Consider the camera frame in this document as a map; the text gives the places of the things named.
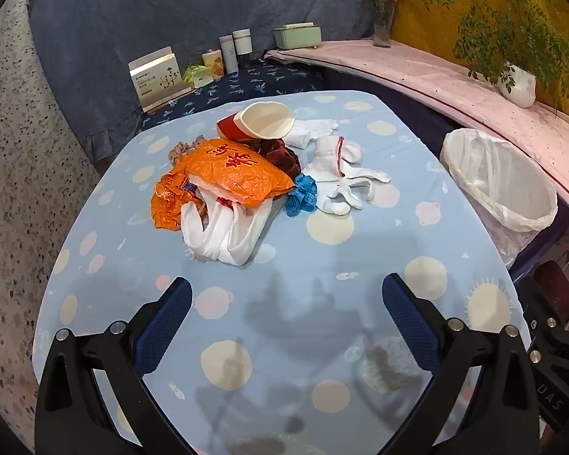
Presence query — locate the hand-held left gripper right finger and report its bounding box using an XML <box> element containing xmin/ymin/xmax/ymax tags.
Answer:
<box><xmin>382</xmin><ymin>272</ymin><xmax>541</xmax><ymax>455</ymax></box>

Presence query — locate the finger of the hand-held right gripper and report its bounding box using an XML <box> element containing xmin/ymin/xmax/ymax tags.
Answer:
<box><xmin>519</xmin><ymin>276</ymin><xmax>568</xmax><ymax>331</ymax></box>

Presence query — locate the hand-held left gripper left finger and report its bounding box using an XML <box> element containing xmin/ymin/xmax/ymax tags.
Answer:
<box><xmin>35</xmin><ymin>276</ymin><xmax>193</xmax><ymax>455</ymax></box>

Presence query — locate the white cloth garment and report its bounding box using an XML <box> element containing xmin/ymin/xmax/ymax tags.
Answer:
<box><xmin>180</xmin><ymin>190</ymin><xmax>273</xmax><ymax>266</ymax></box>

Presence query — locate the bin with white liner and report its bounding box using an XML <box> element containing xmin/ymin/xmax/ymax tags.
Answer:
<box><xmin>440</xmin><ymin>128</ymin><xmax>559</xmax><ymax>266</ymax></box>

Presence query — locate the white knit glove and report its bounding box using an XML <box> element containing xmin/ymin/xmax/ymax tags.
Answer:
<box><xmin>303</xmin><ymin>136</ymin><xmax>392</xmax><ymax>183</ymax></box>
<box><xmin>315</xmin><ymin>177</ymin><xmax>375</xmax><ymax>216</ymax></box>

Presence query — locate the orange plastic bag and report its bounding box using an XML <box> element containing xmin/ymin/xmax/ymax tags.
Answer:
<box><xmin>152</xmin><ymin>138</ymin><xmax>296</xmax><ymax>232</ymax></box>

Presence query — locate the light blue dotted tablecloth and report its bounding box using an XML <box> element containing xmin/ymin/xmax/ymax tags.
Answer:
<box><xmin>33</xmin><ymin>90</ymin><xmax>532</xmax><ymax>455</ymax></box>

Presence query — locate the pink dotted scrunchie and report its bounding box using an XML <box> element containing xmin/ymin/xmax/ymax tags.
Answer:
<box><xmin>167</xmin><ymin>135</ymin><xmax>207</xmax><ymax>164</ymax></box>

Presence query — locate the dark red scrunchie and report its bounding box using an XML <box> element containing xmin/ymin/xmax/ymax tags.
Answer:
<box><xmin>258</xmin><ymin>138</ymin><xmax>303</xmax><ymax>178</ymax></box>

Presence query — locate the white paper tissue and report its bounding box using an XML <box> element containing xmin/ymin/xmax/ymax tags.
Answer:
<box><xmin>284</xmin><ymin>118</ymin><xmax>340</xmax><ymax>147</ymax></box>

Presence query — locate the green plant in white pot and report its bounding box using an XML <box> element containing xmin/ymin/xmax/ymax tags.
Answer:
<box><xmin>424</xmin><ymin>0</ymin><xmax>569</xmax><ymax>109</ymax></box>

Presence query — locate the white and gold box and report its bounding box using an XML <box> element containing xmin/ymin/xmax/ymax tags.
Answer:
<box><xmin>128</xmin><ymin>47</ymin><xmax>193</xmax><ymax>115</ymax></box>

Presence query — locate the pink cloth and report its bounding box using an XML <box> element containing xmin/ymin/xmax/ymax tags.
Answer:
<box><xmin>264</xmin><ymin>40</ymin><xmax>569</xmax><ymax>209</ymax></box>

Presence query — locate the green tissue packet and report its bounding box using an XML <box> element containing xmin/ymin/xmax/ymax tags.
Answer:
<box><xmin>182</xmin><ymin>63</ymin><xmax>214</xmax><ymax>88</ymax></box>

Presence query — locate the dark blue printed cloth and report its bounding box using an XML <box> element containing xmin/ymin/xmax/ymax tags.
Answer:
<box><xmin>140</xmin><ymin>57</ymin><xmax>328</xmax><ymax>129</ymax></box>

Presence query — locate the yellow floral tin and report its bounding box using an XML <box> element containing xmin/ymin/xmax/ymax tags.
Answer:
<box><xmin>201</xmin><ymin>50</ymin><xmax>225</xmax><ymax>80</ymax></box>

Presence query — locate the slim white bottle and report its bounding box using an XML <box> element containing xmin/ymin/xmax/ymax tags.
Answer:
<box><xmin>218</xmin><ymin>35</ymin><xmax>238</xmax><ymax>74</ymax></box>

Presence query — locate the wide white bottle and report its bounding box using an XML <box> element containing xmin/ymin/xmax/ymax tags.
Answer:
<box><xmin>232</xmin><ymin>29</ymin><xmax>253</xmax><ymax>69</ymax></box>

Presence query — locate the glass vase with red flowers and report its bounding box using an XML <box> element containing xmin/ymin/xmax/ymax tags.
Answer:
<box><xmin>355</xmin><ymin>0</ymin><xmax>404</xmax><ymax>48</ymax></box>

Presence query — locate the yellow cloth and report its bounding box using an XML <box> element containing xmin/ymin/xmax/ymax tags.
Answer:
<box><xmin>391</xmin><ymin>0</ymin><xmax>569</xmax><ymax>119</ymax></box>

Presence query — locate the green tissue box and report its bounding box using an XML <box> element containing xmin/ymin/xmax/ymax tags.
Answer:
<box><xmin>272</xmin><ymin>24</ymin><xmax>323</xmax><ymax>51</ymax></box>

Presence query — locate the grey-blue ruffled cloth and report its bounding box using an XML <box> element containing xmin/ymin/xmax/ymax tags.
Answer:
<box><xmin>26</xmin><ymin>0</ymin><xmax>399</xmax><ymax>162</ymax></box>

